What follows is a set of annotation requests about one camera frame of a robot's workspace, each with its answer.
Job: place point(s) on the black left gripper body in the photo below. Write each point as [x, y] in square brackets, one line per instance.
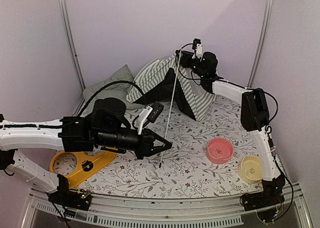
[112, 140]

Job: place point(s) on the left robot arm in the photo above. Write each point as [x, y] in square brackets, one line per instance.
[17, 136]

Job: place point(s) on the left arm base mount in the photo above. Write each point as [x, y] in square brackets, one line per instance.
[65, 197]

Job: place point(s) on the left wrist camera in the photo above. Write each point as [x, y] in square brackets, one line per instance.
[148, 115]

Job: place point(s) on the green striped pet tent fabric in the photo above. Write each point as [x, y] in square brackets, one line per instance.
[156, 80]

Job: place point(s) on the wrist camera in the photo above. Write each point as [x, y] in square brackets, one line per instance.
[198, 49]
[148, 115]

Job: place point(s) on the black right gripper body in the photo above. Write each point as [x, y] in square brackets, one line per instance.
[199, 70]

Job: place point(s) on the left aluminium corner post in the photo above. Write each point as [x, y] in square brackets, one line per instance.
[70, 42]

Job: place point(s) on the front aluminium rail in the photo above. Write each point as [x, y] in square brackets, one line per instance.
[117, 211]

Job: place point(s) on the pink pet bowl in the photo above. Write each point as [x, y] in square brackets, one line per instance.
[219, 151]

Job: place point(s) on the green checkered cushion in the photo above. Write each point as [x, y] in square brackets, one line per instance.
[118, 91]

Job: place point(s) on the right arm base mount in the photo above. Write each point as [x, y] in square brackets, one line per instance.
[271, 194]

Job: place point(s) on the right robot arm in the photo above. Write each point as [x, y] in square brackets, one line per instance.
[254, 112]

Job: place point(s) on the aluminium corner post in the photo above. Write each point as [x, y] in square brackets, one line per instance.
[70, 42]
[261, 42]

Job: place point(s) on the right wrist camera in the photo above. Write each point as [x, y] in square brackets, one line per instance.
[198, 49]

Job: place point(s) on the right aluminium corner post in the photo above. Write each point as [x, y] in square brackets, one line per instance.
[261, 42]

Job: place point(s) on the cream pet bowl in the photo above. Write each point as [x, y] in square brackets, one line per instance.
[250, 170]

